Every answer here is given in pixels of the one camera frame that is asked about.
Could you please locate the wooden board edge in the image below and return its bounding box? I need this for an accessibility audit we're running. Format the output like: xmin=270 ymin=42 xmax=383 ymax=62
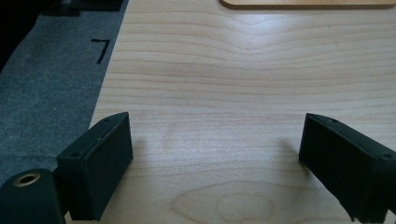
xmin=219 ymin=0 xmax=396 ymax=10

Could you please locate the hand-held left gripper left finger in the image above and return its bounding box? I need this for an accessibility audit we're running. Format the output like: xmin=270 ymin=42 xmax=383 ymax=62
xmin=56 ymin=111 xmax=134 ymax=222

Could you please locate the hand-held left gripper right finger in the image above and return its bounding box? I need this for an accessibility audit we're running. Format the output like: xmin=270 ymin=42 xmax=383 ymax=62
xmin=298 ymin=112 xmax=396 ymax=224

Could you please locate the black stand base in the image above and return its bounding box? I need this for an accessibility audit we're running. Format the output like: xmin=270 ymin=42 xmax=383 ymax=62
xmin=41 ymin=0 xmax=124 ymax=17

